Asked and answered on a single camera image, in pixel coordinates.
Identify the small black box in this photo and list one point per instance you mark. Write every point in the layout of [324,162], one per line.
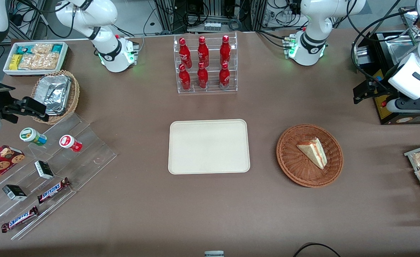
[14,192]
[44,170]

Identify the red lid cup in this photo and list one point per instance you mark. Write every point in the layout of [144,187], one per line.
[70,142]

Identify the green lid cup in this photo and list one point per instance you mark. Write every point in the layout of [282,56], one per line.
[31,136]

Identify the teal snack packet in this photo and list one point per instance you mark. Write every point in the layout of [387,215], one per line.
[57,48]
[23,50]

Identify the white plastic snack bin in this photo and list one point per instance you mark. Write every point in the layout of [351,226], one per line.
[6,69]

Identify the red cola bottle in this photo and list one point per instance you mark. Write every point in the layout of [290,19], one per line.
[225,51]
[202,77]
[224,76]
[203,53]
[185,53]
[185,78]

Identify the brown wicker basket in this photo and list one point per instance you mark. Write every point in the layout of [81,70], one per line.
[295,167]

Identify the clear acrylic stepped display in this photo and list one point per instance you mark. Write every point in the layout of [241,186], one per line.
[88,153]

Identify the black yellow food warmer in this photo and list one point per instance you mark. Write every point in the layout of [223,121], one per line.
[391,117]

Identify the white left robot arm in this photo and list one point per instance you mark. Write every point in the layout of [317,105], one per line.
[313,32]

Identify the steel warmer pan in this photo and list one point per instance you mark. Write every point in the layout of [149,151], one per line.
[400,48]

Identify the snickers bar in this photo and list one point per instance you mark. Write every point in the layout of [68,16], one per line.
[20,218]
[52,191]

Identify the cream plastic tray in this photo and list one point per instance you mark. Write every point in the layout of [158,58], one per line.
[208,146]

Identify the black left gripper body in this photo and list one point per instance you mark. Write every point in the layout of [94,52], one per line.
[381,88]

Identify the yellow snack packet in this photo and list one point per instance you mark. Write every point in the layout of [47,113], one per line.
[15,62]

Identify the grey object at table edge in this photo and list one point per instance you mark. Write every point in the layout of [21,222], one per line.
[214,253]

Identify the aluminium foil containers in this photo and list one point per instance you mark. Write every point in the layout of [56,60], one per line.
[54,92]

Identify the clear acrylic bottle rack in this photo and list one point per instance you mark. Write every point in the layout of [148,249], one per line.
[206,89]

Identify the large rice cracker bag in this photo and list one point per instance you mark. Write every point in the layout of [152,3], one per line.
[38,61]

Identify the clear rice cracker bag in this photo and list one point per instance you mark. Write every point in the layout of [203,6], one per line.
[42,48]

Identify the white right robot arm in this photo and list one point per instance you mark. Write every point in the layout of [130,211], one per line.
[106,16]

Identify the light wicker basket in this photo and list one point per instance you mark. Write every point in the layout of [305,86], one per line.
[74,92]

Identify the triangular sandwich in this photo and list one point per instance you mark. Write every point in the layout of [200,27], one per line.
[313,151]

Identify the white power strip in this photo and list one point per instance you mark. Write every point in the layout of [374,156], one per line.
[212,26]

